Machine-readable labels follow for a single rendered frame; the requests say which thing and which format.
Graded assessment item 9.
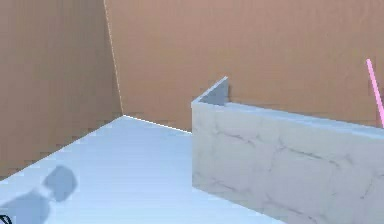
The white marble bathtub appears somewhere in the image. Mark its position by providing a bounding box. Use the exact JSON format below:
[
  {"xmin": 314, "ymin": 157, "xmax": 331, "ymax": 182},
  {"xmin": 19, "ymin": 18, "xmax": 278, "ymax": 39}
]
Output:
[{"xmin": 190, "ymin": 76, "xmax": 384, "ymax": 224}]

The pink thin rod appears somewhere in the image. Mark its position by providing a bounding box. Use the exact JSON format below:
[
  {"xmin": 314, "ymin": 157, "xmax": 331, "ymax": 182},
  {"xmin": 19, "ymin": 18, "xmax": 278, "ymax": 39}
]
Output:
[{"xmin": 366, "ymin": 58, "xmax": 384, "ymax": 129}]

